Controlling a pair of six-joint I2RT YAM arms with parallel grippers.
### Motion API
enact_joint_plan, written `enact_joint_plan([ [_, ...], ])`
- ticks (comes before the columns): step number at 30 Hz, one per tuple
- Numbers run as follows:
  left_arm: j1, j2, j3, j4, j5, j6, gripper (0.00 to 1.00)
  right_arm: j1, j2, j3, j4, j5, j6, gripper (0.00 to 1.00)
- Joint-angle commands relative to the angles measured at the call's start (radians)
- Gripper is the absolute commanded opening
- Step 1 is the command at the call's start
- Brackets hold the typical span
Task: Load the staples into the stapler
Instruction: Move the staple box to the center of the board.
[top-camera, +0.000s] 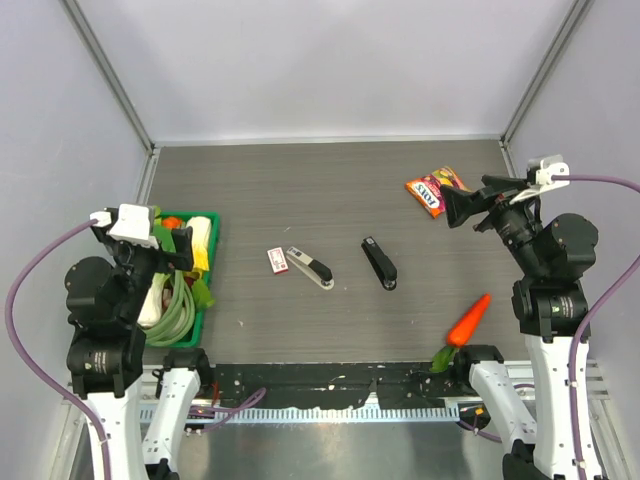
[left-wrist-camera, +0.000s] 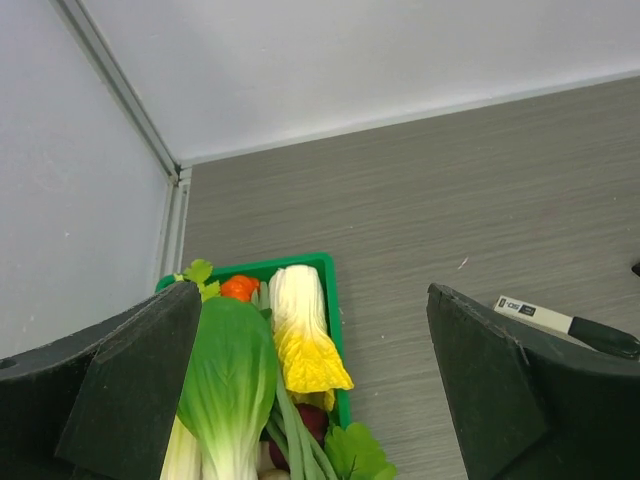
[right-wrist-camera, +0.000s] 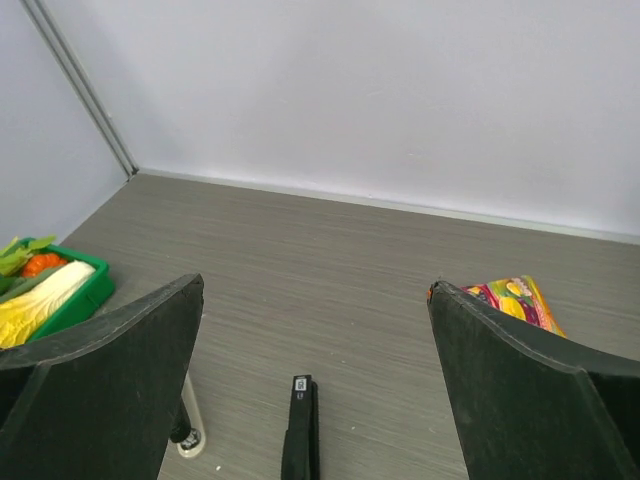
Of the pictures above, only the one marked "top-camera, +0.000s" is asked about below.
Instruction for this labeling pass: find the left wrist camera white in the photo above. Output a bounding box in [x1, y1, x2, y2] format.
[89, 204, 160, 250]

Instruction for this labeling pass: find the white slotted cable duct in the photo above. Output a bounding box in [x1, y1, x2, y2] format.
[139, 404, 460, 424]

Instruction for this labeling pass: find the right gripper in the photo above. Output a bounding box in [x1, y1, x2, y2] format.
[440, 173, 546, 275]

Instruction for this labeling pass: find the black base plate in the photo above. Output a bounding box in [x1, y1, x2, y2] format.
[196, 362, 477, 410]

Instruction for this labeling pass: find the orange candy bag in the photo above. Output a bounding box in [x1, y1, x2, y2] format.
[405, 166, 468, 218]

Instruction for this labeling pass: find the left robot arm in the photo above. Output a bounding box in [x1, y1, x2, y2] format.
[65, 223, 213, 479]

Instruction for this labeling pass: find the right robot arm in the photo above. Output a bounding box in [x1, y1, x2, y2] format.
[441, 173, 604, 479]

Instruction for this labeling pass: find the orange toy carrot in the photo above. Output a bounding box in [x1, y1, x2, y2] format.
[446, 293, 492, 348]

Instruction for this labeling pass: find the small orange toy vegetable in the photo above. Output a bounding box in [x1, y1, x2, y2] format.
[161, 216, 183, 229]

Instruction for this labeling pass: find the red white staple box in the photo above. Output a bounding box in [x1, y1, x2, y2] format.
[267, 247, 289, 275]

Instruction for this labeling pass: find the green plastic tray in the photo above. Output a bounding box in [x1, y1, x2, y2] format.
[138, 211, 220, 348]

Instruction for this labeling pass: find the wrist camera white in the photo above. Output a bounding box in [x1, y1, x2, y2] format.
[510, 154, 570, 205]
[89, 204, 160, 250]

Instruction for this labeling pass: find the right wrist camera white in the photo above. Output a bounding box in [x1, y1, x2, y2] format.
[510, 154, 570, 205]

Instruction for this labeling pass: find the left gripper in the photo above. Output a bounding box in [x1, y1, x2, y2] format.
[94, 220, 193, 319]

